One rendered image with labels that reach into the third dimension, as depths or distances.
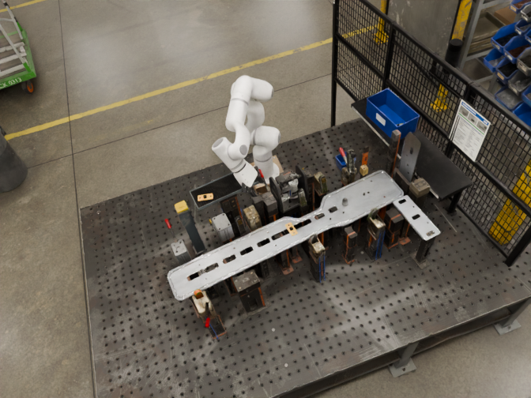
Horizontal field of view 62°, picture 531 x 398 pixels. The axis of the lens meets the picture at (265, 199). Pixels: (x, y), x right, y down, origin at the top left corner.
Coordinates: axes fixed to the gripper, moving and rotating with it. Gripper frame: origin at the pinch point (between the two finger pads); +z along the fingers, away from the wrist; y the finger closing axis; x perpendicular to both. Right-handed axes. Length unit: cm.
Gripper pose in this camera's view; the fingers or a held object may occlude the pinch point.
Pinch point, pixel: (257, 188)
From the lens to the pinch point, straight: 216.3
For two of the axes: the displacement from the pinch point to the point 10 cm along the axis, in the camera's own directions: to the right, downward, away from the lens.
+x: 7.3, -1.1, -6.8
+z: 5.7, 6.5, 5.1
